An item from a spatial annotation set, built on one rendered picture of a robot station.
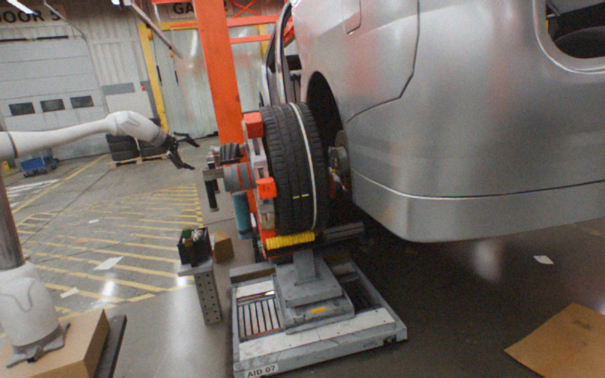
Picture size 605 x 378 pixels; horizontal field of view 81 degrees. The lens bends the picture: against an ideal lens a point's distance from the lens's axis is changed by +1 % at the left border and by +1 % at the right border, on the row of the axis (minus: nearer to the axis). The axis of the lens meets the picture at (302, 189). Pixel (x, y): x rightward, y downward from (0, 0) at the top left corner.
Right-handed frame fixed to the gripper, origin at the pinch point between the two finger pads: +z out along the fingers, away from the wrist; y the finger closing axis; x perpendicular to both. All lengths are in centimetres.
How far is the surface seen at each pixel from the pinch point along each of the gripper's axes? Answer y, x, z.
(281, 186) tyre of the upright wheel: -25, -58, 5
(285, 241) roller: -40, -40, 34
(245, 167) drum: -8.7, -30.6, 8.4
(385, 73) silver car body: -14, -117, -28
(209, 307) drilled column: -72, 18, 44
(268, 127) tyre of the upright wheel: 0, -54, -5
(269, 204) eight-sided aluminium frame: -30, -48, 9
